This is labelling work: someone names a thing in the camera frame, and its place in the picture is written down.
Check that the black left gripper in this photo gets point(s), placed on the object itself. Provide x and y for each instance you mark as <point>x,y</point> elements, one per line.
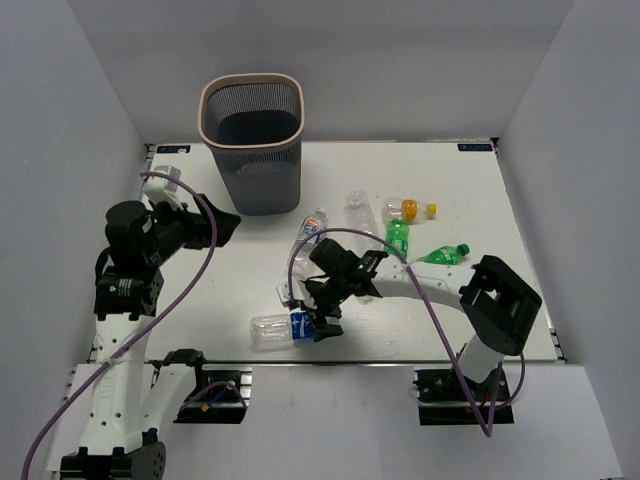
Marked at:
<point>191,219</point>

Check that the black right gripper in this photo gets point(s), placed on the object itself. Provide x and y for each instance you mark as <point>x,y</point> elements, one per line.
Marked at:
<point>312,301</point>

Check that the clear bottle red-blue label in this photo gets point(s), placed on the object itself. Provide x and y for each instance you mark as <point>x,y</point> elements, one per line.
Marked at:
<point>305,243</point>

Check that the clear bottle blue label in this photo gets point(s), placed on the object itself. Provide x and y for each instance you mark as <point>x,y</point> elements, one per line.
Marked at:
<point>280,332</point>

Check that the clear unlabelled plastic bottle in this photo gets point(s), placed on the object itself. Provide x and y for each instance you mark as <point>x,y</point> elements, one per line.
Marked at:
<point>359,216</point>

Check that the green plastic bottle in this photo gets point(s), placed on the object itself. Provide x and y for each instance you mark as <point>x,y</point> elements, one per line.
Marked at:
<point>446,255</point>
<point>397,235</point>

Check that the clear bottle orange label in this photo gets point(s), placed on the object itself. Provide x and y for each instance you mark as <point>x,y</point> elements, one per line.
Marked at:
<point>409,211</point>

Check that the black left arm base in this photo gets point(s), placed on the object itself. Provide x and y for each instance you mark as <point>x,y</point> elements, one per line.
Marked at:
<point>221,394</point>

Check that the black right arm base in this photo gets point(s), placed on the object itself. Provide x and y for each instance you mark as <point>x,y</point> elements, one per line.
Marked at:
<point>442,402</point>

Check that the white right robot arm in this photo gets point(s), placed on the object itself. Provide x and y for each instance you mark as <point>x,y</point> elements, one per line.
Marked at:
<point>500,306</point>

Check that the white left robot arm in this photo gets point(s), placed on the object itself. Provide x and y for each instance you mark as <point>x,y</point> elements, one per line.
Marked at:
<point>123,435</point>

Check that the grey mesh waste bin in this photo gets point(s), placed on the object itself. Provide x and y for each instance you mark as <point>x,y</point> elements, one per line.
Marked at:
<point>253,124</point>

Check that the blue label sticker left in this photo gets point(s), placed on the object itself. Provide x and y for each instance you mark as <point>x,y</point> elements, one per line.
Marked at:
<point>173,149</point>

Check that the blue label sticker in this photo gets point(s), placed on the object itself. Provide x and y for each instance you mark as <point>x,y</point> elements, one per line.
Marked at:
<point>475,147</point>
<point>173,149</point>

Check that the blue label sticker right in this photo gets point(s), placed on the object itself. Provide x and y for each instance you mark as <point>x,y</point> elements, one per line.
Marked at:
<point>475,147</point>

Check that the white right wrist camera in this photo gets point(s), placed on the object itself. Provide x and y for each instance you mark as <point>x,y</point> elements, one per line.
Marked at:
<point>289,295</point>

